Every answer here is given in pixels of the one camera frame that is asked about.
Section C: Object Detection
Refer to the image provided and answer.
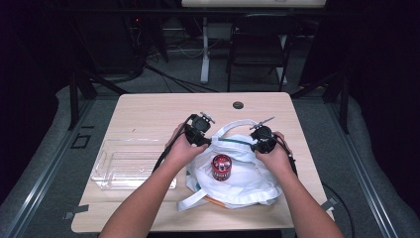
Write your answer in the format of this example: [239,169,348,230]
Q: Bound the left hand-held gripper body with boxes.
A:
[183,111,216,144]

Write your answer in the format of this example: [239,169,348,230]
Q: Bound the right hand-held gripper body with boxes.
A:
[249,115,281,155]

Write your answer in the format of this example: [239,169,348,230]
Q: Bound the white tote bag colourful print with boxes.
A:
[176,118,285,212]

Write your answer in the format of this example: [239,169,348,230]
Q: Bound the person's right hand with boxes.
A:
[255,131,295,177]

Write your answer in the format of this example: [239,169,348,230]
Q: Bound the person's left hand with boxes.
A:
[163,122,210,173]

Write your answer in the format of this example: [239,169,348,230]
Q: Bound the red can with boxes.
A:
[211,154,233,182]

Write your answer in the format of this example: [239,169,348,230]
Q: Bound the clear plastic tray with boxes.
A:
[90,138,178,191]

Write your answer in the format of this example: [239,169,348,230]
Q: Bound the black folding chair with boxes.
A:
[226,13,301,93]

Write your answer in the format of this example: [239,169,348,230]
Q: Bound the black metal stand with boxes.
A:
[67,63,131,132]
[290,70,351,135]

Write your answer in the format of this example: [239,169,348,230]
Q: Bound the grey tape strip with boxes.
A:
[62,203,90,220]
[321,195,340,212]

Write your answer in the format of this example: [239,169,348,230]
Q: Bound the dark cabinet with red light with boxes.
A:
[123,13,169,77]

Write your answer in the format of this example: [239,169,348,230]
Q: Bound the white desk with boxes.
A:
[180,0,328,85]

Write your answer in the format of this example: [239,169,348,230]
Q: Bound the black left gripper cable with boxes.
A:
[152,113,198,174]

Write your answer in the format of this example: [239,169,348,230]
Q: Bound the black floor cables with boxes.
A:
[143,62,220,94]

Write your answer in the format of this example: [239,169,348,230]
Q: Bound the aluminium floor rail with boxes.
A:
[325,101,399,238]
[0,98,97,238]

